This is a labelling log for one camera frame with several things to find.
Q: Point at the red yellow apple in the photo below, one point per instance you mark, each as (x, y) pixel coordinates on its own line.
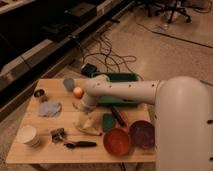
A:
(78, 92)

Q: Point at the office chair base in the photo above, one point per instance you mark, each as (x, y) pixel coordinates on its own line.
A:
(155, 7)

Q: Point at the black handled utensil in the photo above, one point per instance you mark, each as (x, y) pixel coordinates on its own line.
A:
(82, 144)

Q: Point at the red bowl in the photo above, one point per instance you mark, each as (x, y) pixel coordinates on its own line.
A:
(117, 142)

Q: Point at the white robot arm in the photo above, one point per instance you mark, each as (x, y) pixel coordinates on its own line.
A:
(184, 117)

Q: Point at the green plastic tray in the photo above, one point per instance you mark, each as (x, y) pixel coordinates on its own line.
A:
(113, 89)

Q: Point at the metal binder clip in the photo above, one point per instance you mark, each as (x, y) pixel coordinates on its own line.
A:
(58, 135)

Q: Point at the white paper cup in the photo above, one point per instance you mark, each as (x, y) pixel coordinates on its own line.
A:
(27, 135)

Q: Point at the small metal cup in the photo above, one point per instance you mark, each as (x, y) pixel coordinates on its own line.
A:
(40, 95)

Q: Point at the purple plate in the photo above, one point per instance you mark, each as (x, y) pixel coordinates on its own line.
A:
(142, 134)

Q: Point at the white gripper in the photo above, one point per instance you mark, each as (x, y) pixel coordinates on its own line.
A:
(87, 104)

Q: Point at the blue cloth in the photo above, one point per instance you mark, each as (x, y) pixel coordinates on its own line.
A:
(49, 108)

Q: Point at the yellow banana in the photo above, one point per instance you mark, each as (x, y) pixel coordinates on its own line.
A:
(85, 124)

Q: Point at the black power box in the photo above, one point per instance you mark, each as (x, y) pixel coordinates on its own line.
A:
(88, 69)

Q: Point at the grey blue stone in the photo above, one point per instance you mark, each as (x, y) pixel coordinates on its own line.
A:
(69, 84)

